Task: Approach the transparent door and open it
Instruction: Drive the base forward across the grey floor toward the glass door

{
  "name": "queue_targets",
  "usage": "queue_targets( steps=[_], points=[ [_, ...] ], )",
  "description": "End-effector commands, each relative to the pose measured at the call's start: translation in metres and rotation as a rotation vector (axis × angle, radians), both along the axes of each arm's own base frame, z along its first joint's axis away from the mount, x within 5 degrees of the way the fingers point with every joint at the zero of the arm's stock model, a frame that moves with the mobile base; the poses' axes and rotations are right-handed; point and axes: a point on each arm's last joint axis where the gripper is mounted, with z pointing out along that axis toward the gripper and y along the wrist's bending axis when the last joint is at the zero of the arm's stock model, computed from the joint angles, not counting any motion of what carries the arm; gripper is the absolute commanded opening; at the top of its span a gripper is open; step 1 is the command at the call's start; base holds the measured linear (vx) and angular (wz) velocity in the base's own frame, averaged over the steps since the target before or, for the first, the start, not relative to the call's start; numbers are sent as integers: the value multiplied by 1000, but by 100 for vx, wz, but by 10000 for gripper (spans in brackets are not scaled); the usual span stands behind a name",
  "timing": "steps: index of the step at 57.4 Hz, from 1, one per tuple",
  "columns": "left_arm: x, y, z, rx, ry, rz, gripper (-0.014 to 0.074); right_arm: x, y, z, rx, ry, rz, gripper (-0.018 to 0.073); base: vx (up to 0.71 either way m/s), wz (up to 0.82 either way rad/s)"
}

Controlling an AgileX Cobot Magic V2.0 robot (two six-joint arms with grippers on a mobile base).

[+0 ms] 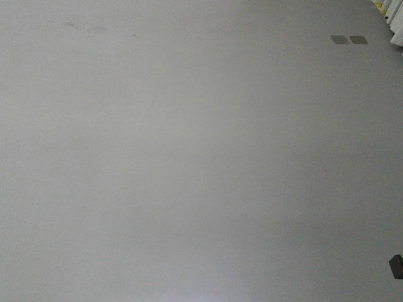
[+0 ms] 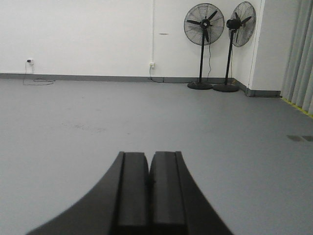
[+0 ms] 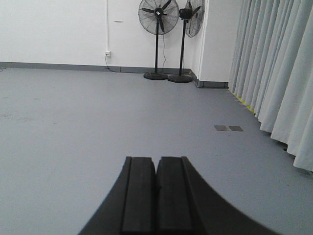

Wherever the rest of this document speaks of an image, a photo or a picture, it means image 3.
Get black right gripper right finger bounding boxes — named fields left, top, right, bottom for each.
left=156, top=157, right=276, bottom=235

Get light grey curtain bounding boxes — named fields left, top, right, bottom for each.
left=229, top=0, right=313, bottom=171

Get grey floor outlet covers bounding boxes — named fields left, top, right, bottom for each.
left=214, top=125, right=243, bottom=132

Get black standing fan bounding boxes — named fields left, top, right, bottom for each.
left=138, top=0, right=179, bottom=80
left=168, top=0, right=206, bottom=83

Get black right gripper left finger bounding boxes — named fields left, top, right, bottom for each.
left=79, top=157, right=156, bottom=235

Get black standing fan right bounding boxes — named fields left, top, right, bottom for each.
left=168, top=0, right=206, bottom=83

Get black standing fan left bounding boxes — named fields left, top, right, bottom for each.
left=138, top=0, right=179, bottom=80

